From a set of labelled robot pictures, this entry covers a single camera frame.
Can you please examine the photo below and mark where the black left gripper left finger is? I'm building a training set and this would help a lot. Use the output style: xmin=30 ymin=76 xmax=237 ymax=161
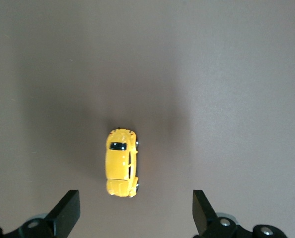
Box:
xmin=0 ymin=189 xmax=81 ymax=238

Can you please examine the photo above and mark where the yellow beetle toy car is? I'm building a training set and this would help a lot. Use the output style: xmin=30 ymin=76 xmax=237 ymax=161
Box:
xmin=104 ymin=127 xmax=140 ymax=199

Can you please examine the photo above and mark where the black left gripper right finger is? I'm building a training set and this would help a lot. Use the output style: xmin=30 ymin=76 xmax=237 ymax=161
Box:
xmin=192 ymin=189 xmax=288 ymax=238

